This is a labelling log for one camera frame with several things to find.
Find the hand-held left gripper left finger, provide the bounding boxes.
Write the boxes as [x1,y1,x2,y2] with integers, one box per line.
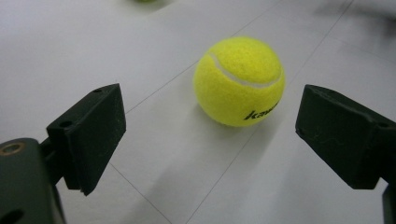
[39,83,127,197]

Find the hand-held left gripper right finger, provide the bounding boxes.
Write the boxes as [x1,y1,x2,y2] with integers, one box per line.
[295,84,396,190]

